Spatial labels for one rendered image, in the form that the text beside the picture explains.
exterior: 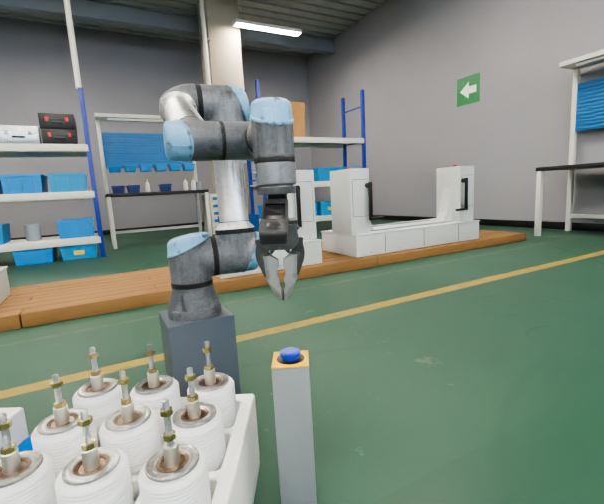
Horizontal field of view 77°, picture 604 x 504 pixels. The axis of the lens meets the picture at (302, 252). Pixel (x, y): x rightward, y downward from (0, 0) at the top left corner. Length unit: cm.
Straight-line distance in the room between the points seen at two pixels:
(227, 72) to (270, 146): 662
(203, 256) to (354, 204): 222
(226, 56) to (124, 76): 266
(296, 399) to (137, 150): 598
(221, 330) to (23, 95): 830
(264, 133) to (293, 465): 62
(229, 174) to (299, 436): 70
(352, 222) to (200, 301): 222
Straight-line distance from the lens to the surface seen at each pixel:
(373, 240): 322
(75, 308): 249
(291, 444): 81
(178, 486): 63
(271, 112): 69
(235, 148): 77
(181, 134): 76
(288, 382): 75
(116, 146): 652
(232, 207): 110
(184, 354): 110
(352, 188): 315
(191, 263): 108
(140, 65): 934
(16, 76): 922
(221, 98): 114
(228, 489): 71
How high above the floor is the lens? 63
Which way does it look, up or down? 9 degrees down
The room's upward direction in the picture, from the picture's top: 3 degrees counter-clockwise
